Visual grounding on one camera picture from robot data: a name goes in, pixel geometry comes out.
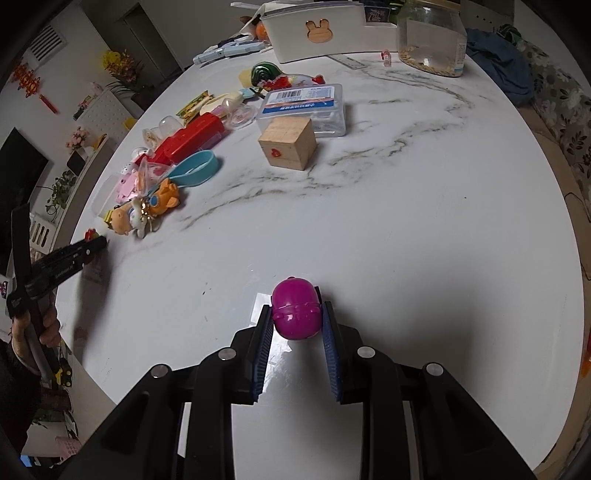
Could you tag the green rooster figure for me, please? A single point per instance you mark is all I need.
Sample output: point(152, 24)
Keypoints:
point(263, 73)

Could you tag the pink pig toy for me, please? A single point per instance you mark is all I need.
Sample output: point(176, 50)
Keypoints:
point(125, 187)

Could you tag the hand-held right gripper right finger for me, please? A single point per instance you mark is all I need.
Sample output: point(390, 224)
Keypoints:
point(333, 364)

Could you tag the cream oval shell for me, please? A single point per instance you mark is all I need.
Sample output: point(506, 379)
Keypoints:
point(221, 104)

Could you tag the red fuzzy ornament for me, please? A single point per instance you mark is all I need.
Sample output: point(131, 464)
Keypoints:
point(280, 84)

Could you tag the wall vent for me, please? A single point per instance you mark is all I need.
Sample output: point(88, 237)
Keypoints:
point(46, 42)

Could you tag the floral sofa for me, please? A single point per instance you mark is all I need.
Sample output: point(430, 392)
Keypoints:
point(563, 106)

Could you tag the wooden cube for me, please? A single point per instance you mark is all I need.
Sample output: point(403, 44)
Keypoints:
point(288, 143)

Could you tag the pink flowers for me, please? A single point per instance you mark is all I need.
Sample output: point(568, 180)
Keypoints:
point(78, 137)

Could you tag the red knot wall ornament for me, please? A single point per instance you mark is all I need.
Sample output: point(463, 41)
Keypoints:
point(30, 83)

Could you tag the yellow sponge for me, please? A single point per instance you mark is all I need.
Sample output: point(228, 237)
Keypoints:
point(245, 77)

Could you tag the person's left hand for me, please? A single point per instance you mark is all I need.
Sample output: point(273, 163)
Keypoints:
point(50, 325)

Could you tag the magenta egg-shaped capsule toy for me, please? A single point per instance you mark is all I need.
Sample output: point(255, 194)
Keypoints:
point(295, 309)

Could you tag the glass jar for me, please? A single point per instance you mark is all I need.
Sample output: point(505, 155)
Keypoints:
point(431, 41)

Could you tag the green snack packet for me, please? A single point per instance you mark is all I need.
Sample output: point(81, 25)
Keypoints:
point(194, 105)

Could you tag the small pink tube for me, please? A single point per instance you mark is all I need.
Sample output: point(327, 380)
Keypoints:
point(386, 57)

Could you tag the clear box with blue label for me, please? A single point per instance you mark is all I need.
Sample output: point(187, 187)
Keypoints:
point(304, 104)

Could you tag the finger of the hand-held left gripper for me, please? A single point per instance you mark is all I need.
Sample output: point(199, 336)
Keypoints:
point(87, 251)

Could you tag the dark door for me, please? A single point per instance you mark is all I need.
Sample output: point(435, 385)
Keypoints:
point(150, 41)

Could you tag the clear plastic dome cup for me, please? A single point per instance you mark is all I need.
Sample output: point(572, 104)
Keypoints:
point(171, 127)

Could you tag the clear ruler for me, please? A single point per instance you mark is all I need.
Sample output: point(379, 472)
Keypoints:
point(348, 61)

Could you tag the small red toy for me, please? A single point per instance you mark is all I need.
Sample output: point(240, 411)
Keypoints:
point(91, 234)

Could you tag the green potted plant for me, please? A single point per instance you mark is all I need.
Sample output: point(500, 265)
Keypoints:
point(62, 189)

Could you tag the light blue toy gun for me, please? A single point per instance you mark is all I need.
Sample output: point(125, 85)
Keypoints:
point(226, 50)

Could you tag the television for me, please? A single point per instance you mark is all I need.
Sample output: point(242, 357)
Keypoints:
point(21, 184)

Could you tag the person's left forearm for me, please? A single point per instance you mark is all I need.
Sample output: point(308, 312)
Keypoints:
point(16, 397)

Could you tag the white cabinet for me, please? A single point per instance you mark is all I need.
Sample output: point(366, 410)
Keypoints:
point(104, 115)

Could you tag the clear plastic blister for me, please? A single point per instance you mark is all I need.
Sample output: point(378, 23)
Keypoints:
point(239, 117)

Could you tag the white storage box with rabbit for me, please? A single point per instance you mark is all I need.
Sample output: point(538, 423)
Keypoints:
point(309, 32)

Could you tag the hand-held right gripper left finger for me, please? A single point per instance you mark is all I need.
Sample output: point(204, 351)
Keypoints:
point(259, 364)

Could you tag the orange fruit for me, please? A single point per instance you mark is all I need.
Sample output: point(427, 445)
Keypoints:
point(261, 31)

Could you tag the blue cloth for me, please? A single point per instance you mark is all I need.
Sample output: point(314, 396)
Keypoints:
point(501, 64)

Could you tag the red plastic box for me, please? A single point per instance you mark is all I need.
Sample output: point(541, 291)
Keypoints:
point(189, 138)

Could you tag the orange bear toy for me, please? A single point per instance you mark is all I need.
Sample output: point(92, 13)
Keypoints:
point(164, 198)

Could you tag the yellow flowers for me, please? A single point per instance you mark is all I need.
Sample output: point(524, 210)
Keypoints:
point(119, 64)

